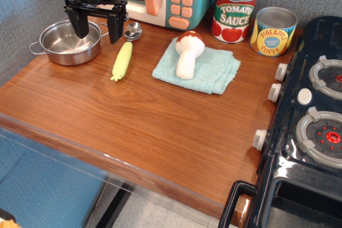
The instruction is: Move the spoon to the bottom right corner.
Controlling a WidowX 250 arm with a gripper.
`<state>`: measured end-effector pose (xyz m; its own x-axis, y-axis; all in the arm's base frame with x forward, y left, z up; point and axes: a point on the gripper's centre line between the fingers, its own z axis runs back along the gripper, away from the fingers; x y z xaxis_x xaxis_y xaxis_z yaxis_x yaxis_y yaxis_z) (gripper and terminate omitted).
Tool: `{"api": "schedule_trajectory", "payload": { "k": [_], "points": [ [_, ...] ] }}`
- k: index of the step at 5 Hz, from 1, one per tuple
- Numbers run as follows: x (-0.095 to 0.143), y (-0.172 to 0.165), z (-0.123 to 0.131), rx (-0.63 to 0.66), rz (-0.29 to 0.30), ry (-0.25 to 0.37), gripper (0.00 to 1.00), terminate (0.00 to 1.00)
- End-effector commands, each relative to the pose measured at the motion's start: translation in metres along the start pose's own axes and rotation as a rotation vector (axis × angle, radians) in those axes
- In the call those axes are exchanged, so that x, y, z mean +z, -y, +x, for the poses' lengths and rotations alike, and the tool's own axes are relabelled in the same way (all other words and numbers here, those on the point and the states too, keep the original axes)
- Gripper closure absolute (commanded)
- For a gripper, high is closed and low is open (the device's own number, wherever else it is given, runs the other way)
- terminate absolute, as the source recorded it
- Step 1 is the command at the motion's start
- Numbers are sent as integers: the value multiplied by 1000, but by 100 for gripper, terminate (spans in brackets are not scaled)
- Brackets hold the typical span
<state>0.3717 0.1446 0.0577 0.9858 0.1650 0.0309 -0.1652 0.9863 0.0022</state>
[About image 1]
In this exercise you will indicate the light blue folded cloth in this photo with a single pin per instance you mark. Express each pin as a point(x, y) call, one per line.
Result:
point(214, 70)

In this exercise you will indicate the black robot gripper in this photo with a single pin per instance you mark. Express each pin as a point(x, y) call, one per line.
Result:
point(79, 10)

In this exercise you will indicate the tomato sauce can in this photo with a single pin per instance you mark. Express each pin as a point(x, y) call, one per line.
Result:
point(231, 20)

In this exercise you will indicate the small steel pot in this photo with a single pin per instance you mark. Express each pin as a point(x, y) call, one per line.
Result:
point(60, 42)

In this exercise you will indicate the plush white mushroom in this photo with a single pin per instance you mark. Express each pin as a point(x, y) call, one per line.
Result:
point(189, 46)

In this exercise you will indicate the black toy stove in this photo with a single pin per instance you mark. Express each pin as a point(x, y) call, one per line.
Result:
point(299, 173)

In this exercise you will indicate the pineapple slices can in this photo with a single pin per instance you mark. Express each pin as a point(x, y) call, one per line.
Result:
point(273, 31)

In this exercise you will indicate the spoon with yellow-green handle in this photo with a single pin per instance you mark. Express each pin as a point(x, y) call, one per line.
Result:
point(132, 32)

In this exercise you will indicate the orange object at corner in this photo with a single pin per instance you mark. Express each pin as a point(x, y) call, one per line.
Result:
point(8, 220)

